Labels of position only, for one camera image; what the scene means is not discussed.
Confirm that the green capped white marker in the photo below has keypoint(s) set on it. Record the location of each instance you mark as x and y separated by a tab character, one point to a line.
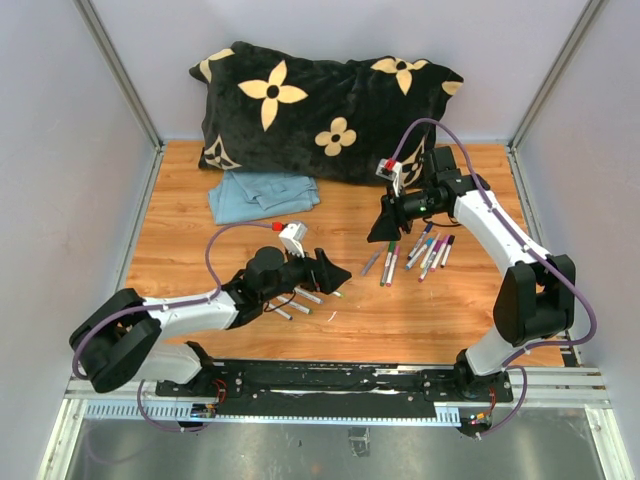
295	305

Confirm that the sky blue capped marker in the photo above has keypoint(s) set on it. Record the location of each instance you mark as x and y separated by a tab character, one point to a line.
421	251

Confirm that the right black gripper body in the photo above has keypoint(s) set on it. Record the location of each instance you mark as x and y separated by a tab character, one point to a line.
412	206

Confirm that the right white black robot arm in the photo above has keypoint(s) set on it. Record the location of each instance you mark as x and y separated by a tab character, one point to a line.
534	302

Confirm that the aluminium frame rail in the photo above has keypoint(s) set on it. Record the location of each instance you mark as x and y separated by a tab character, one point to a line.
101	37

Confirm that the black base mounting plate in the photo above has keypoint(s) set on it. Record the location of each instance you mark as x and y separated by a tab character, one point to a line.
330	391

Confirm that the light blue folded cloth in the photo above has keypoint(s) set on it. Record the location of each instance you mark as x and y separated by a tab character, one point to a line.
250	196

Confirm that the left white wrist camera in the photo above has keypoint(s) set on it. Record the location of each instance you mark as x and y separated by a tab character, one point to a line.
292	237

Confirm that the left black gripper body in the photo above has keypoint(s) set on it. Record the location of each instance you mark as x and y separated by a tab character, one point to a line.
299	271

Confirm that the blue capped white marker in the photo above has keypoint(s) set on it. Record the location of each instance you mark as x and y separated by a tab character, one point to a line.
283	314

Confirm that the grey marker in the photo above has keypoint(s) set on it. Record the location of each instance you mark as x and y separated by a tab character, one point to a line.
371	261

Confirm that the purple capped pen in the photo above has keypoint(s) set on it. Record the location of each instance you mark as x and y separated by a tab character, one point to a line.
432	258

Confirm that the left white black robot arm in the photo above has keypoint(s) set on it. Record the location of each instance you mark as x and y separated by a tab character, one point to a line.
126	338

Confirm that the dark blue tipped pen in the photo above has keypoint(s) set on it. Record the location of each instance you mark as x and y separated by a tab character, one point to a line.
423	234

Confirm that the black floral pillow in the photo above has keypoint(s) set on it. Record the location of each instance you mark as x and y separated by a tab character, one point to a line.
270	112

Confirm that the light blue capped marker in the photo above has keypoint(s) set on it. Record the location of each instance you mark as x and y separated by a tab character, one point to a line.
309	296

